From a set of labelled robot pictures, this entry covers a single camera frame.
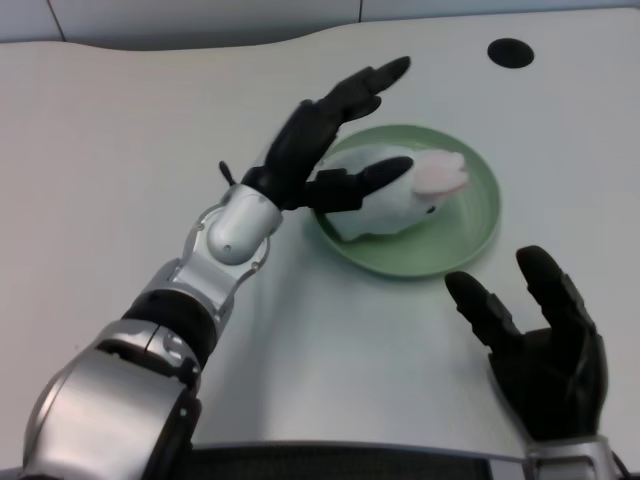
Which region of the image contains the dark robot torso front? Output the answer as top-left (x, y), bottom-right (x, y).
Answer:
top-left (0, 439), bottom-right (544, 480)

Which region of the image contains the green round plate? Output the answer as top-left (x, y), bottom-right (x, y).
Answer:
top-left (311, 123), bottom-right (502, 280)

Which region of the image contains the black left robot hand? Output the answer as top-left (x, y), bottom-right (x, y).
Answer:
top-left (240, 56), bottom-right (415, 213)

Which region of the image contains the black table cable hole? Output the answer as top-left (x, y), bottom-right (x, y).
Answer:
top-left (487, 38), bottom-right (535, 69)

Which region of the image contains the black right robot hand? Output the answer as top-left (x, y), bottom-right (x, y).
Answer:
top-left (444, 245), bottom-right (610, 442)

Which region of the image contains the white rabbit doll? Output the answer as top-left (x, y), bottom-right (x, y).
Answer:
top-left (317, 146), bottom-right (470, 244)

